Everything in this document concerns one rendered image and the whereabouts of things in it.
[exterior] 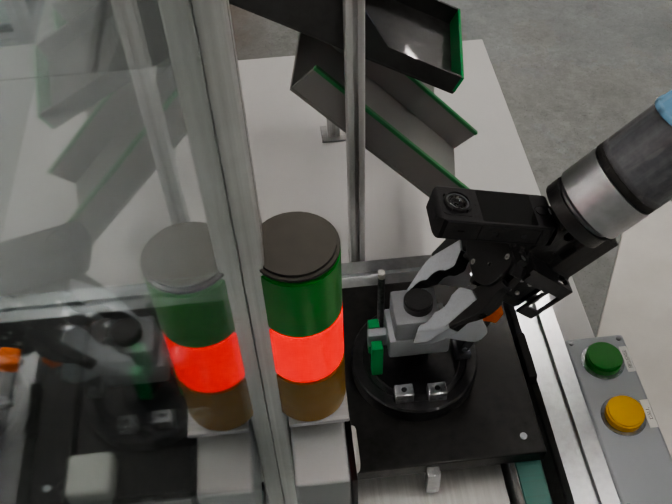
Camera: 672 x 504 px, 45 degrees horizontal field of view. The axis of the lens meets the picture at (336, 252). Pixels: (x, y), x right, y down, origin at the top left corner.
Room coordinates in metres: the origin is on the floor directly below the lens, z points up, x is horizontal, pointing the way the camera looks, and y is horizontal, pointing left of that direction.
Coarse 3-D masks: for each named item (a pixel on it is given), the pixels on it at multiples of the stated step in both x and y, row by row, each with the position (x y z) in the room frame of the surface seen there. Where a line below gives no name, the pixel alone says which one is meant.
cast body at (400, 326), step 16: (416, 288) 0.50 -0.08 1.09; (432, 288) 0.51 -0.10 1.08; (400, 304) 0.49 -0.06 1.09; (416, 304) 0.48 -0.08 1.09; (432, 304) 0.48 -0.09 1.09; (384, 320) 0.50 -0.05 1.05; (400, 320) 0.47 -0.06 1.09; (416, 320) 0.47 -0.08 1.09; (368, 336) 0.48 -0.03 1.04; (384, 336) 0.48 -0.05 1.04; (400, 336) 0.46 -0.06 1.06; (400, 352) 0.46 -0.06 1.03; (416, 352) 0.46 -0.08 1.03; (432, 352) 0.46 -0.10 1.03
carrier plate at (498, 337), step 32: (352, 288) 0.60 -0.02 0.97; (448, 288) 0.59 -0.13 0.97; (352, 320) 0.55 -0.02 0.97; (480, 352) 0.50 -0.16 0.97; (512, 352) 0.50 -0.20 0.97; (352, 384) 0.46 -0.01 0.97; (480, 384) 0.46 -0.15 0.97; (512, 384) 0.46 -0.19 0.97; (352, 416) 0.42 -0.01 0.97; (384, 416) 0.42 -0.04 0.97; (448, 416) 0.42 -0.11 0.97; (480, 416) 0.42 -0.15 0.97; (512, 416) 0.42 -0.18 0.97; (384, 448) 0.39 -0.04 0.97; (416, 448) 0.38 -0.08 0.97; (448, 448) 0.38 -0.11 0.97; (480, 448) 0.38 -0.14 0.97; (512, 448) 0.38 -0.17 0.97; (544, 448) 0.38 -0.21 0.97
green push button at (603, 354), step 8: (592, 344) 0.50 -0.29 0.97; (600, 344) 0.50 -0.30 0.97; (608, 344) 0.50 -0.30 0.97; (592, 352) 0.49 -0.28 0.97; (600, 352) 0.49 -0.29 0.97; (608, 352) 0.49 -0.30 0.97; (616, 352) 0.49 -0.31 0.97; (592, 360) 0.48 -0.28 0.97; (600, 360) 0.48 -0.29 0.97; (608, 360) 0.48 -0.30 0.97; (616, 360) 0.48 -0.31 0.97; (592, 368) 0.47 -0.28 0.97; (600, 368) 0.47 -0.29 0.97; (608, 368) 0.47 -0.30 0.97; (616, 368) 0.47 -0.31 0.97
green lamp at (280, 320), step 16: (336, 272) 0.28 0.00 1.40; (272, 288) 0.27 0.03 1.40; (288, 288) 0.26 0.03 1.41; (304, 288) 0.26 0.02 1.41; (320, 288) 0.27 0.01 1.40; (336, 288) 0.27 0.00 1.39; (272, 304) 0.27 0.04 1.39; (288, 304) 0.26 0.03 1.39; (304, 304) 0.26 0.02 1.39; (320, 304) 0.27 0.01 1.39; (336, 304) 0.27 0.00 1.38; (272, 320) 0.27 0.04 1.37; (288, 320) 0.26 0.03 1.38; (304, 320) 0.26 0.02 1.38; (320, 320) 0.27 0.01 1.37; (304, 336) 0.26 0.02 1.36
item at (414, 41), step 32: (256, 0) 0.71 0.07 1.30; (288, 0) 0.71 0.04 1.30; (320, 0) 0.70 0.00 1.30; (384, 0) 0.82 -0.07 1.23; (416, 0) 0.82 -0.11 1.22; (320, 32) 0.71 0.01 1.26; (384, 32) 0.75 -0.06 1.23; (416, 32) 0.78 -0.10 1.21; (448, 32) 0.80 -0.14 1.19; (384, 64) 0.70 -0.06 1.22; (416, 64) 0.69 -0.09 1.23; (448, 64) 0.74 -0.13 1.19
